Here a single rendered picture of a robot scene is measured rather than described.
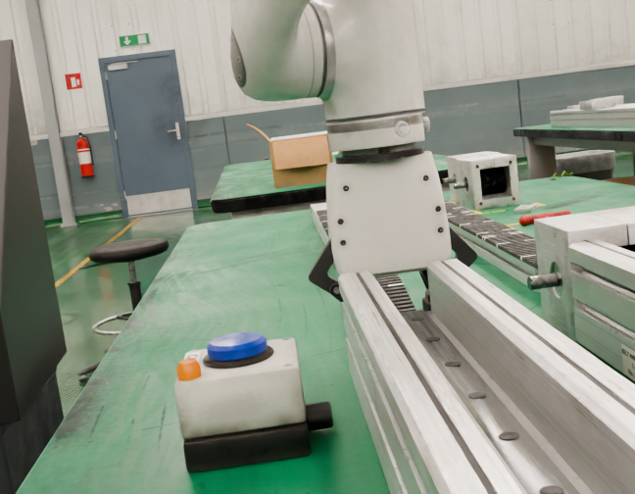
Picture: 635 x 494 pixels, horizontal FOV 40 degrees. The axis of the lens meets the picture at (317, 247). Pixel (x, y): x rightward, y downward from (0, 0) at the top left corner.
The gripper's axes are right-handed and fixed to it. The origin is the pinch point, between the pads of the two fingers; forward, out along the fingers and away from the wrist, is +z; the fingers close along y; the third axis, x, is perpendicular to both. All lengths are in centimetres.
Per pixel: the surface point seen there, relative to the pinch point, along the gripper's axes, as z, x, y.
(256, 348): -4.8, 18.4, 11.7
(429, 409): -6.5, 38.6, 3.9
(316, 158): -6, -206, -5
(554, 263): -3.9, 0.1, -14.1
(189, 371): -4.5, 20.6, 15.9
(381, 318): -6.4, 21.5, 3.7
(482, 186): -2, -90, -30
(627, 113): -3, -302, -148
